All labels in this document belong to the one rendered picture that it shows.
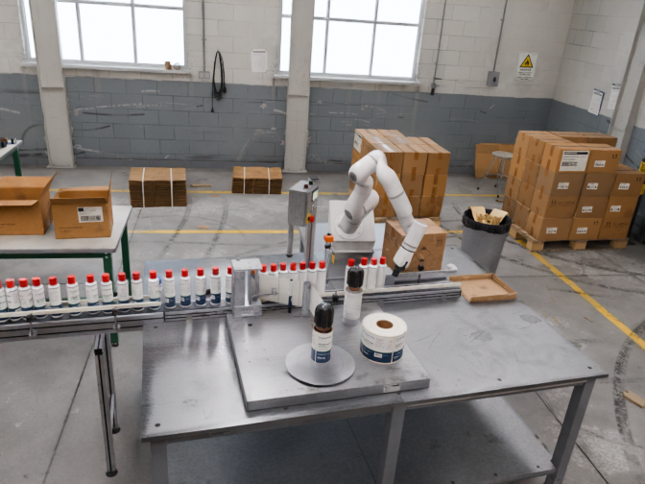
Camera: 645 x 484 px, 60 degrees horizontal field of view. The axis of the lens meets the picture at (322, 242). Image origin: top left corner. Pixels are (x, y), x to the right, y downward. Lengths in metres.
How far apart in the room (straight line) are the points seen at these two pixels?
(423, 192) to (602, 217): 1.92
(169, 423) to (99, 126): 6.35
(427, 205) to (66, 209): 3.95
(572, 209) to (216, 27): 4.93
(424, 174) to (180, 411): 4.58
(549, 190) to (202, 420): 4.73
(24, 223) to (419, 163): 3.97
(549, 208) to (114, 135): 5.63
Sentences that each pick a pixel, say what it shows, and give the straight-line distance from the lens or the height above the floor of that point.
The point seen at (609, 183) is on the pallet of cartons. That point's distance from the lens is 6.62.
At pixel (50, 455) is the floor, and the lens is 3.53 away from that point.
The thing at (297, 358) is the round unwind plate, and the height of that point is 0.89.
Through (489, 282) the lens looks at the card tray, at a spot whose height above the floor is 0.83.
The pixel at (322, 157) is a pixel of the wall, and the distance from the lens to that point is 8.34.
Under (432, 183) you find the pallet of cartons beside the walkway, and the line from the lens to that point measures 6.39.
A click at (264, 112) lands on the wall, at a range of 8.09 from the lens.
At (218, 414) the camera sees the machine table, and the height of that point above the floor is 0.83.
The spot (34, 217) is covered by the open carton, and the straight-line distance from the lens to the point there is 4.12.
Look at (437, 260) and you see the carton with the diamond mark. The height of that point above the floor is 0.93.
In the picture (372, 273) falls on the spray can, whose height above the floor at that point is 1.01.
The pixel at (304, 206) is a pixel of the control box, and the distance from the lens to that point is 2.78.
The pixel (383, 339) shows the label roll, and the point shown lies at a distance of 2.49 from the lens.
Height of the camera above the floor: 2.35
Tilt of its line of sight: 24 degrees down
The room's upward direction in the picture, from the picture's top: 4 degrees clockwise
